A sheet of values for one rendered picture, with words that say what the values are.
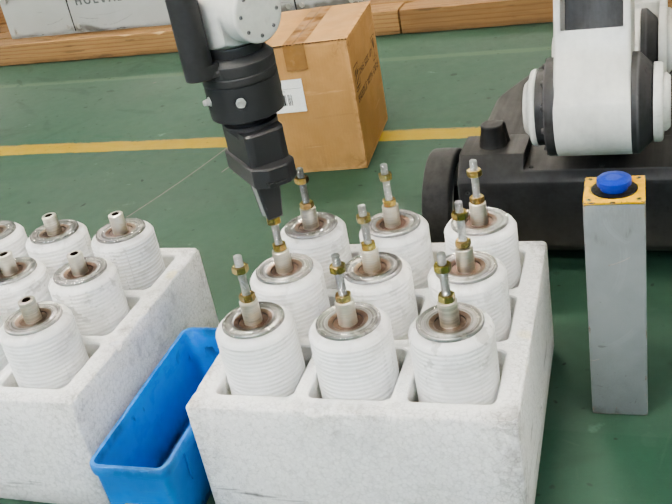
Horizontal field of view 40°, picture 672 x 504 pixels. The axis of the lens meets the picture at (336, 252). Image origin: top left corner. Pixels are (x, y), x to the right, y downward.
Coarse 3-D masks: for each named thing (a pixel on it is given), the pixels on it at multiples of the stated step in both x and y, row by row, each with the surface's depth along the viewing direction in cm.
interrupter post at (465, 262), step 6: (456, 252) 109; (462, 252) 108; (468, 252) 108; (456, 258) 109; (462, 258) 109; (468, 258) 109; (456, 264) 110; (462, 264) 109; (468, 264) 109; (474, 264) 110; (462, 270) 110; (468, 270) 109
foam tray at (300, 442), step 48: (528, 288) 117; (528, 336) 108; (528, 384) 104; (240, 432) 107; (288, 432) 105; (336, 432) 103; (384, 432) 101; (432, 432) 99; (480, 432) 97; (528, 432) 104; (240, 480) 111; (288, 480) 109; (336, 480) 107; (384, 480) 105; (432, 480) 103; (480, 480) 101; (528, 480) 103
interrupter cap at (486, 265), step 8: (448, 256) 113; (480, 256) 112; (488, 256) 111; (480, 264) 111; (488, 264) 110; (496, 264) 109; (456, 272) 110; (472, 272) 109; (480, 272) 108; (488, 272) 108; (456, 280) 108; (464, 280) 107; (472, 280) 107; (480, 280) 107
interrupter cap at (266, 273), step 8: (296, 256) 120; (304, 256) 120; (264, 264) 120; (272, 264) 119; (296, 264) 119; (304, 264) 118; (312, 264) 117; (256, 272) 118; (264, 272) 118; (272, 272) 118; (296, 272) 116; (304, 272) 116; (264, 280) 116; (272, 280) 116; (280, 280) 115; (288, 280) 115; (296, 280) 115
